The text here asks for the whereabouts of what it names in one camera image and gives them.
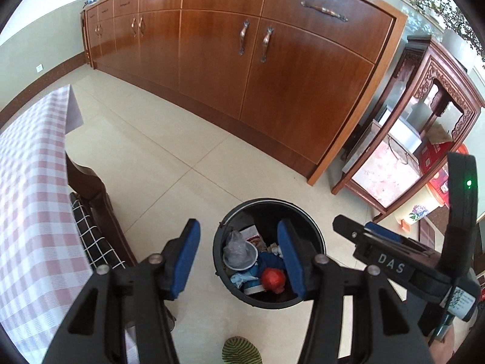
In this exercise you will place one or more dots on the red patterned gift box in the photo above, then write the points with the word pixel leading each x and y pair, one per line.
pixel 432 159

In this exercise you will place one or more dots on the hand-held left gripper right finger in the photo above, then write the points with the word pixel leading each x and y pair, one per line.
pixel 291 258

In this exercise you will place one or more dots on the clear plastic bag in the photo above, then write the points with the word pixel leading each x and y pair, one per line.
pixel 235 248

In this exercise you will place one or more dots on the green striped slipper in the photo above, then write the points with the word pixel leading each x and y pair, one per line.
pixel 242 350

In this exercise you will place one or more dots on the carved wooden stand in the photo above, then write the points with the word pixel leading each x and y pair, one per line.
pixel 435 64

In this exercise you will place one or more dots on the light blue face mask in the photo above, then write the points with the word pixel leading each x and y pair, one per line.
pixel 238 278

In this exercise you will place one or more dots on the long wooden sideboard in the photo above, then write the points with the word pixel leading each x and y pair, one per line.
pixel 303 83

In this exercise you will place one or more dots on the red and white milk carton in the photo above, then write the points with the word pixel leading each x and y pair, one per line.
pixel 253 237

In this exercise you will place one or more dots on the black checked cushion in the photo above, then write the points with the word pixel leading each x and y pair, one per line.
pixel 94 227

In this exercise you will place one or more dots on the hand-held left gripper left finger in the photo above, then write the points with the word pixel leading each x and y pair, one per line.
pixel 185 258

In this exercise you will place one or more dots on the leafy green plant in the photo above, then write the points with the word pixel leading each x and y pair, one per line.
pixel 454 15

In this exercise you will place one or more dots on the red cloth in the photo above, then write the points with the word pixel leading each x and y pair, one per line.
pixel 273 278

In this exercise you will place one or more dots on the black trash bin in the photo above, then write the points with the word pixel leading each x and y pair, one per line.
pixel 246 212

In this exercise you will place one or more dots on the blue paper bowl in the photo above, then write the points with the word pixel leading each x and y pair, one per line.
pixel 249 259

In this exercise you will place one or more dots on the floral plastic bucket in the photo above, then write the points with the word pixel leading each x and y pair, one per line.
pixel 416 212

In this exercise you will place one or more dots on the checked tablecloth table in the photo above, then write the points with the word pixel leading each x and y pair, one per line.
pixel 30 197

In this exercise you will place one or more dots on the silver metal box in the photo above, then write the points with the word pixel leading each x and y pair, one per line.
pixel 405 136

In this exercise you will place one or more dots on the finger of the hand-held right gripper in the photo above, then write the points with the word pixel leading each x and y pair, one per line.
pixel 348 229
pixel 384 232

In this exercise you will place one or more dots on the blue cloth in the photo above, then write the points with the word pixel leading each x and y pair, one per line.
pixel 269 261

